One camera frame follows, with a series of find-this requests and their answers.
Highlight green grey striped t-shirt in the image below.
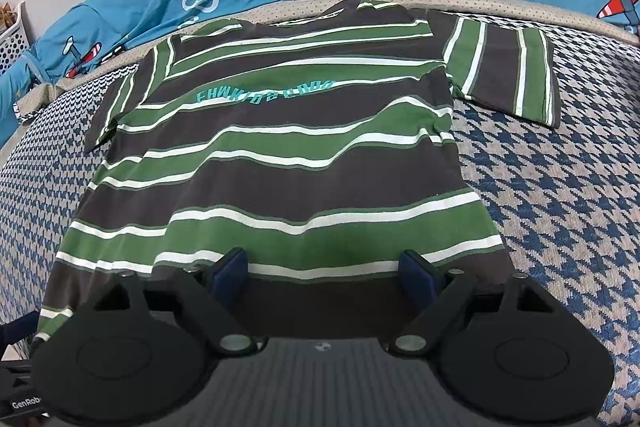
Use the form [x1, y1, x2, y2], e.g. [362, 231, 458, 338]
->
[32, 0, 561, 348]

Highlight white perforated plastic basket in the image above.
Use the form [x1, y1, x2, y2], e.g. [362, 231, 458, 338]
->
[0, 2, 33, 78]

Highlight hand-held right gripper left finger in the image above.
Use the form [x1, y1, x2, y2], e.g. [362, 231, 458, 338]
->
[92, 247, 258, 355]

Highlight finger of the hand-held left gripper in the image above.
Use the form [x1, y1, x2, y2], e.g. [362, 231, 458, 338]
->
[0, 359, 46, 415]
[0, 313, 40, 358]

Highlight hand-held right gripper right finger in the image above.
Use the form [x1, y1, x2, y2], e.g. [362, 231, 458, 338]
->
[390, 249, 551, 355]

